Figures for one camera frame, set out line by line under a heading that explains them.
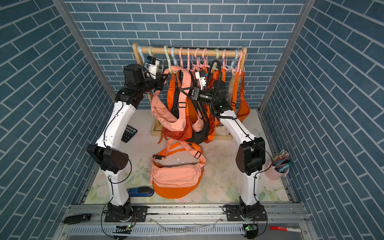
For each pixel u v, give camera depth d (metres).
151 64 0.63
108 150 0.49
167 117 0.84
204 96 0.69
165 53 0.69
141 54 0.71
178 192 0.79
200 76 0.69
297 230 0.69
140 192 0.77
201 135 0.87
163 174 0.77
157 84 0.68
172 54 0.69
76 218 0.71
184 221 0.73
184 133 0.86
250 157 0.51
